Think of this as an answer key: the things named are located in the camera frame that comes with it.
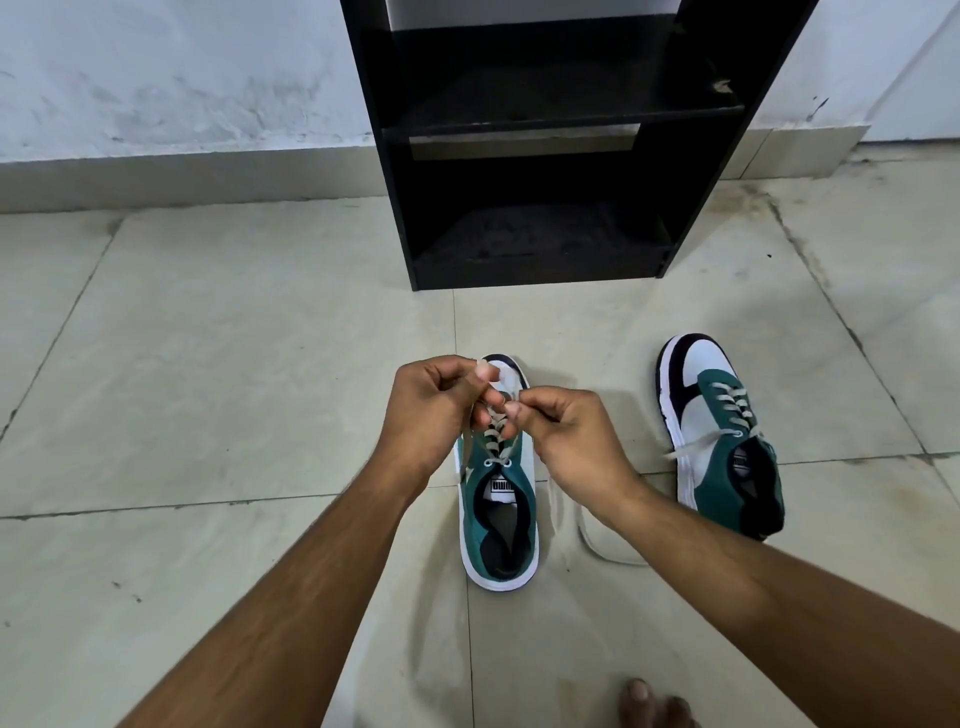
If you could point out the person's right hand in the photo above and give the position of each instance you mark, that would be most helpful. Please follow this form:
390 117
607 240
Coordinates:
577 450

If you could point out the person's left hand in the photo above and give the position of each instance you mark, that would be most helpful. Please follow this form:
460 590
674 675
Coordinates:
427 420

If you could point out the teal white sneaker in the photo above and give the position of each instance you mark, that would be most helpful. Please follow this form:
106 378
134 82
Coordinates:
517 525
709 375

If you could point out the black shoe rack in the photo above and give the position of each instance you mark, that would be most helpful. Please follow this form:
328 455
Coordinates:
540 240

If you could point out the person's left forearm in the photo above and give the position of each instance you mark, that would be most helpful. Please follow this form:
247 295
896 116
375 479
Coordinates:
285 622

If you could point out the person's right forearm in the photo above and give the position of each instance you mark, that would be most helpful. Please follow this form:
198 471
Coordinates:
787 615

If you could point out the person's right foot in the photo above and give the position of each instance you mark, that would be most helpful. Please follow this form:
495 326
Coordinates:
645 709

